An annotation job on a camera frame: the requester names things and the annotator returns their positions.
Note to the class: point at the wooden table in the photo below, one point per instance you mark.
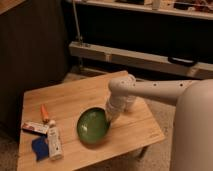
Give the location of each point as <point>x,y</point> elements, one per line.
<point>65,102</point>

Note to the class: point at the black handle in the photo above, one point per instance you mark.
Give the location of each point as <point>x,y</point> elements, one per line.
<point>182,62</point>

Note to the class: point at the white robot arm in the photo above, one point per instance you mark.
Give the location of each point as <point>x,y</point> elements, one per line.
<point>192,141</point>

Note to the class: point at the blue sponge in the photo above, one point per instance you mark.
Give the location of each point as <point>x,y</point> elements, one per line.
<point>40,148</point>

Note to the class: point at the metal pole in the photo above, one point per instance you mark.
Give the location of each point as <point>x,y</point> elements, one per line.
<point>79,37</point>

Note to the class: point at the green ceramic bowl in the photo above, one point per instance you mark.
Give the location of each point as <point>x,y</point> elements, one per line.
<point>92,125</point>

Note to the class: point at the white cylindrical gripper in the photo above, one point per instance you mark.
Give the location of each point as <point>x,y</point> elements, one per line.
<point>115,105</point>

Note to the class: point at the white paper cup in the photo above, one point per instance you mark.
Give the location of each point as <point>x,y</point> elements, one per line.
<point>129,102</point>

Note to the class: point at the red white black box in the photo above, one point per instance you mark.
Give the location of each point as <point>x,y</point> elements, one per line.
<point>35,127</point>

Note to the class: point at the grey metal beam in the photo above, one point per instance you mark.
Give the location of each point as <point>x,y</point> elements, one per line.
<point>139,60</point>

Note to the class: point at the orange marker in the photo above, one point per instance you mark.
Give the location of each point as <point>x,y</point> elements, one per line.
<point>44,114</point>

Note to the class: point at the cluttered shelf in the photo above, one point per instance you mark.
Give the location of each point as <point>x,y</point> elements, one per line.
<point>199,9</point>

